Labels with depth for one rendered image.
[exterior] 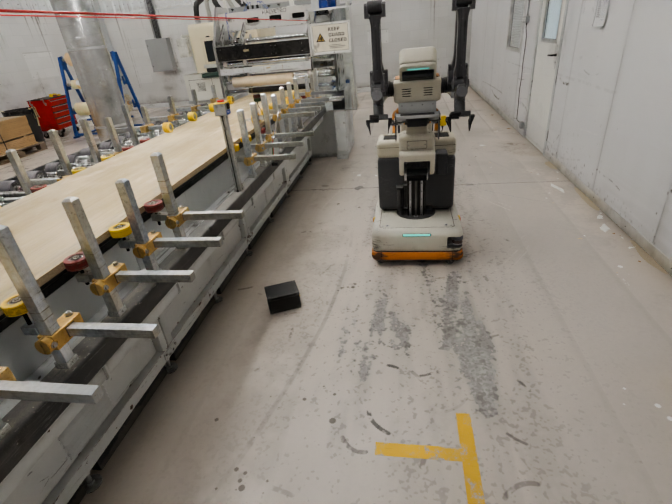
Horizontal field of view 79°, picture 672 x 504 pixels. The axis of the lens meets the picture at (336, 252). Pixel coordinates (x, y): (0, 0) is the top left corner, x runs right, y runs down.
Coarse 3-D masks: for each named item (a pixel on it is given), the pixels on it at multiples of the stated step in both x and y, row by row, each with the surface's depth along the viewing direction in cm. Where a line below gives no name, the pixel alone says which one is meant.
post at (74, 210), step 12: (72, 204) 124; (72, 216) 126; (84, 216) 128; (84, 228) 128; (84, 240) 129; (96, 240) 133; (84, 252) 132; (96, 252) 133; (96, 264) 134; (96, 276) 136; (108, 300) 141; (120, 300) 144
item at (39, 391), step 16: (0, 384) 98; (16, 384) 98; (32, 384) 97; (48, 384) 97; (64, 384) 96; (80, 384) 96; (48, 400) 96; (64, 400) 95; (80, 400) 94; (96, 400) 94
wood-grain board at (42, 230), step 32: (192, 128) 342; (128, 160) 262; (192, 160) 247; (64, 192) 212; (96, 192) 207; (160, 192) 198; (0, 224) 178; (32, 224) 175; (64, 224) 171; (96, 224) 168; (32, 256) 146; (64, 256) 144; (0, 288) 127
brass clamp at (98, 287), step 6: (120, 264) 144; (114, 270) 141; (120, 270) 143; (126, 270) 146; (108, 276) 138; (114, 276) 140; (96, 282) 135; (102, 282) 136; (108, 282) 137; (114, 282) 140; (120, 282) 143; (90, 288) 135; (96, 288) 135; (102, 288) 135; (108, 288) 136; (96, 294) 136; (102, 294) 136
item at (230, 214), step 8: (152, 216) 186; (160, 216) 185; (184, 216) 183; (192, 216) 183; (200, 216) 182; (208, 216) 182; (216, 216) 181; (224, 216) 180; (232, 216) 180; (240, 216) 179
